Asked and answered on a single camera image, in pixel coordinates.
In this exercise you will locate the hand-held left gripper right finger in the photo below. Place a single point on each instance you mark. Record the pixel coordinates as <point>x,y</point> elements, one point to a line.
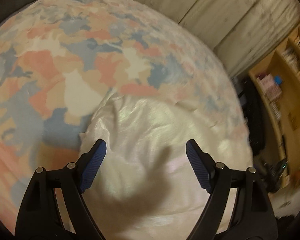
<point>198,166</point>

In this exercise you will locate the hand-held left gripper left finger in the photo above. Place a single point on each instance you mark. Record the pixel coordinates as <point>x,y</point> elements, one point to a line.
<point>93,166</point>

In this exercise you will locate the white shiny puffer jacket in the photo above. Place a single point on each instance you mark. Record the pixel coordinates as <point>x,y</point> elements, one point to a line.
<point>152,140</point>

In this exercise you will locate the curved wooden shelf unit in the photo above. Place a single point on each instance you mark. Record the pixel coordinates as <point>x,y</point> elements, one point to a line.
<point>290,120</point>

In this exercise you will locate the bed with floral cover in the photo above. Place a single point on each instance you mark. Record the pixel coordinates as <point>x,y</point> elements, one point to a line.
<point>77,62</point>

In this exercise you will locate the pink mini drawer box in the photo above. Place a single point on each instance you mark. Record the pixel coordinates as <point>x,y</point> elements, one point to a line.
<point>270,87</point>

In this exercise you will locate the small blue box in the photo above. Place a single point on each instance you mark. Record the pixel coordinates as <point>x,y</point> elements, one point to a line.
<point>278,80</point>

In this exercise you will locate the cream patterned curtain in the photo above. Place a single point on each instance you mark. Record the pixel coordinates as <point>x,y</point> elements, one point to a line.
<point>227,12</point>

